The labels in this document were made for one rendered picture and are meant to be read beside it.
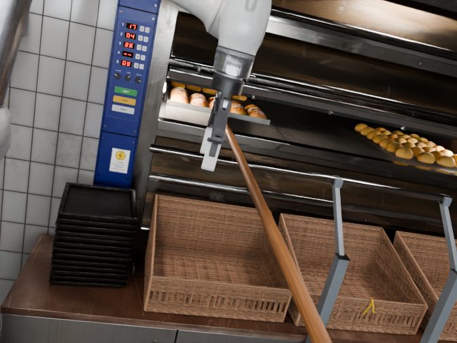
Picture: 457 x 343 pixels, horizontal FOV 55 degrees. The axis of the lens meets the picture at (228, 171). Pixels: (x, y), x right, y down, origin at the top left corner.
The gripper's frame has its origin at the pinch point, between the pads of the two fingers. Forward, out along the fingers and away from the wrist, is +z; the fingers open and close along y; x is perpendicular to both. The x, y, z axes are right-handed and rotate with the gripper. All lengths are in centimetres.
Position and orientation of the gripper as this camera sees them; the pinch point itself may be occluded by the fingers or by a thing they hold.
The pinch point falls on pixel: (207, 156)
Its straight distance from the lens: 107.2
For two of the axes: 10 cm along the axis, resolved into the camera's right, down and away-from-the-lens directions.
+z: -2.7, 9.2, 2.7
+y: 0.8, 3.0, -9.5
